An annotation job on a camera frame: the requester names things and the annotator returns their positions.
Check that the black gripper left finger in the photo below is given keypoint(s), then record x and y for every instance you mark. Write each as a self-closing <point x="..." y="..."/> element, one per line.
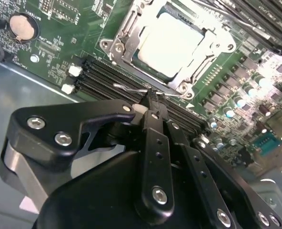
<point x="158" y="176"/>

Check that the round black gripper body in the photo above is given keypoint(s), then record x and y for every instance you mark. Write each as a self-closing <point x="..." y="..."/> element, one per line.
<point x="95" y="202"/>

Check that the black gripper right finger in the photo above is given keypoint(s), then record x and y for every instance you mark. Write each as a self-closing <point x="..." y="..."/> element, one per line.
<point x="200" y="167"/>

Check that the metal socket cover frame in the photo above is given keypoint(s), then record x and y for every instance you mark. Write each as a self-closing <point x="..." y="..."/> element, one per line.
<point x="132" y="45"/>

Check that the silver-topped CPU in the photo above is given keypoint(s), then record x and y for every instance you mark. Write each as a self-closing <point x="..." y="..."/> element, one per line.
<point x="169" y="45"/>

